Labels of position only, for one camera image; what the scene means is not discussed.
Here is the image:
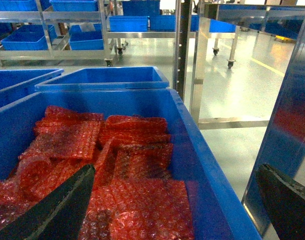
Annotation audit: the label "blue bin at left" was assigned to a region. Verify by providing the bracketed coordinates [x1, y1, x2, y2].
[0, 68, 64, 108]

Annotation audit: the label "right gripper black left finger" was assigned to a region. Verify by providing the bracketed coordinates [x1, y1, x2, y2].
[0, 164, 96, 240]

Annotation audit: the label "blue bin with bubble wrap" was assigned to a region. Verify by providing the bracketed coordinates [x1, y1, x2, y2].
[0, 88, 260, 240]

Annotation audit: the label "red bubble wrap sheets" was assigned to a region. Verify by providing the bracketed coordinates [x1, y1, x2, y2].
[0, 105, 195, 240]

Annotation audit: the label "empty blue bin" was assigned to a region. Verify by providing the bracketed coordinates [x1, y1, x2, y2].
[35, 66, 170, 92]

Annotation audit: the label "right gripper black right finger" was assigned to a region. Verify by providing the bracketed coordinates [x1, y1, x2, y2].
[255, 163, 305, 240]

